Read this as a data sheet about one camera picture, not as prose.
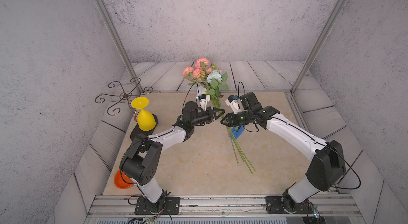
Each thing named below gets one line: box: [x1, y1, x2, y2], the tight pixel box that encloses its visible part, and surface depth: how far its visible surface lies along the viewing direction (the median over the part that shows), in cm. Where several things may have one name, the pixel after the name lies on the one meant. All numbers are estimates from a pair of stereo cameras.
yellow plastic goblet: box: [131, 96, 157, 132], surface depth 76 cm
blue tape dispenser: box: [228, 124, 245, 140], surface depth 97 cm
